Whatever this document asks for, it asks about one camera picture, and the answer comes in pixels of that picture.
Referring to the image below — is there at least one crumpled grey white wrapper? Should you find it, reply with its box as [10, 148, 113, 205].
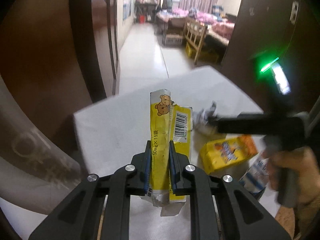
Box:
[192, 101, 217, 137]

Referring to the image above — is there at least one yellow bear packet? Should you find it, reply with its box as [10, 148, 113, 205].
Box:
[144, 89, 193, 217]

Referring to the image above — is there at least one wall poster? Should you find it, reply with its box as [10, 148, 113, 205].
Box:
[123, 0, 132, 21]

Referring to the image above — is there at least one yellow crate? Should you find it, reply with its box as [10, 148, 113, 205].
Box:
[185, 42, 219, 63]

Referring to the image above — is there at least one wooden chair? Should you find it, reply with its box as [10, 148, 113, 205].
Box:
[183, 17, 208, 65]

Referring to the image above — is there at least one cardboard box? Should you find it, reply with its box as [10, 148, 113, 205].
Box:
[162, 29, 184, 47]

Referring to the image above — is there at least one person's right hand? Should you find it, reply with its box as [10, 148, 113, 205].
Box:
[267, 147, 319, 239]

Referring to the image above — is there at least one brown wooden door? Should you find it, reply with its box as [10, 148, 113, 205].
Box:
[69, 0, 120, 103]

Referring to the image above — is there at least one yellow iced tea carton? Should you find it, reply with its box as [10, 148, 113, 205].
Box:
[200, 135, 258, 175]

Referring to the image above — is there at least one grey cushion with characters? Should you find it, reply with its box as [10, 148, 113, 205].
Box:
[1, 81, 85, 215]

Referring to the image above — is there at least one blue white milk carton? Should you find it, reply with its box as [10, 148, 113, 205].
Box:
[239, 155, 269, 200]

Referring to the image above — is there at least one bed with pink bedding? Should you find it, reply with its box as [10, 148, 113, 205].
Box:
[156, 8, 235, 46]

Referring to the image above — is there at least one dark wooden cabinet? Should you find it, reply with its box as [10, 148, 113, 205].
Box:
[221, 0, 319, 111]

